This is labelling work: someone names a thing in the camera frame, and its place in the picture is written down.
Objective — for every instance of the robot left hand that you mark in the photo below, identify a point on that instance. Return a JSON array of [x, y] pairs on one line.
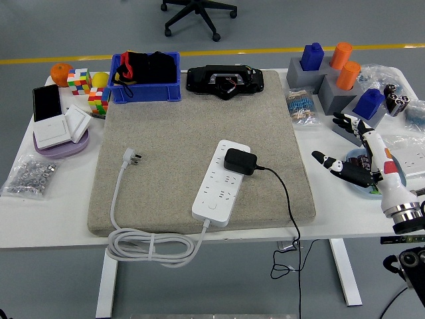
[[2, 315]]

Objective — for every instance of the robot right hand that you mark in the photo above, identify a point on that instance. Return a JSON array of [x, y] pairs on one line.
[[395, 189]]

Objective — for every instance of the green cylinders pile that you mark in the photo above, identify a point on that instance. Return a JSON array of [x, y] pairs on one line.
[[375, 190]]

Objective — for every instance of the light blue dish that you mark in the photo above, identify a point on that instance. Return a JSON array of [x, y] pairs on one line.
[[362, 192]]

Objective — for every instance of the bagged white socket panel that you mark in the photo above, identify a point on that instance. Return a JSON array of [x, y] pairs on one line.
[[411, 159]]

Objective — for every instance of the black capacitors pile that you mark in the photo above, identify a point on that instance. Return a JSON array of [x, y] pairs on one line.
[[363, 161]]

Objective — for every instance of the black table control panel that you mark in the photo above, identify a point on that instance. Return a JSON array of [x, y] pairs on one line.
[[388, 240]]

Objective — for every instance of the grey block holder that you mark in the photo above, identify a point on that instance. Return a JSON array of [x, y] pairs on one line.
[[295, 74], [335, 99], [376, 121]]

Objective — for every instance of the bag of blue resistors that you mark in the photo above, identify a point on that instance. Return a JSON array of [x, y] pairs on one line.
[[416, 114]]

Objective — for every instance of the black capacitor bundle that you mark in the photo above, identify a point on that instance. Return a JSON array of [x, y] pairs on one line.
[[396, 101]]

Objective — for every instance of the blue block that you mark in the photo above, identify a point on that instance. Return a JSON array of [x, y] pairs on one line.
[[368, 103], [312, 56]]

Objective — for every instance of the white table leg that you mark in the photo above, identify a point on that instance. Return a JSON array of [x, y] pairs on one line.
[[345, 272], [106, 282]]

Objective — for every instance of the clear plastic bag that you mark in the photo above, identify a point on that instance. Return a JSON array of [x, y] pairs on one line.
[[378, 74]]

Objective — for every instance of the orange cylinder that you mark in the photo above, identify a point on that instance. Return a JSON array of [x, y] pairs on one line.
[[348, 74], [341, 54]]

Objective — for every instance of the bag of metal nuts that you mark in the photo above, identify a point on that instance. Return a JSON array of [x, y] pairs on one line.
[[30, 176]]

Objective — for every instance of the purple tray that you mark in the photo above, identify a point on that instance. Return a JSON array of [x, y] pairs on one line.
[[66, 151]]

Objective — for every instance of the black smartphone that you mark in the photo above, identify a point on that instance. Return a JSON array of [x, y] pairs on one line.
[[46, 103]]

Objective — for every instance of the grey-brown mat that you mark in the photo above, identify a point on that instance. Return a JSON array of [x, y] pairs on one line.
[[182, 133]]

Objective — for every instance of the small metal tool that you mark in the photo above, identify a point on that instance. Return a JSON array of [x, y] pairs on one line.
[[98, 116]]

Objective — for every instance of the black electronic device housing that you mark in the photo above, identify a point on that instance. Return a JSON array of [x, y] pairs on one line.
[[199, 79]]

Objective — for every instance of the colourful puzzle cube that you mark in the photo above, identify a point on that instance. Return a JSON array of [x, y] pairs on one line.
[[79, 83], [98, 101]]

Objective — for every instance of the orange fruit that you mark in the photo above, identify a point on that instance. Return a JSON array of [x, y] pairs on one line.
[[59, 74]]

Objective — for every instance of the yellow lemon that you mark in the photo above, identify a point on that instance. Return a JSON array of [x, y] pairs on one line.
[[100, 79]]

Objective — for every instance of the blue plastic bin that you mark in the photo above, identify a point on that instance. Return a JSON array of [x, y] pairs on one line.
[[146, 93]]

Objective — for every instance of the black office chair base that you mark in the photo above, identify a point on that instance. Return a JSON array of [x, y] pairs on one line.
[[199, 8]]

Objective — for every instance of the black and red cloth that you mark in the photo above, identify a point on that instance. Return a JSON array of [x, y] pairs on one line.
[[156, 69]]

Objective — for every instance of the silver bracket under table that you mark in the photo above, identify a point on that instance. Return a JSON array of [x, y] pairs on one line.
[[286, 245]]

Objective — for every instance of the white wall switch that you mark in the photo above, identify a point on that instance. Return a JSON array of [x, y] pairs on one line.
[[51, 131], [78, 123]]

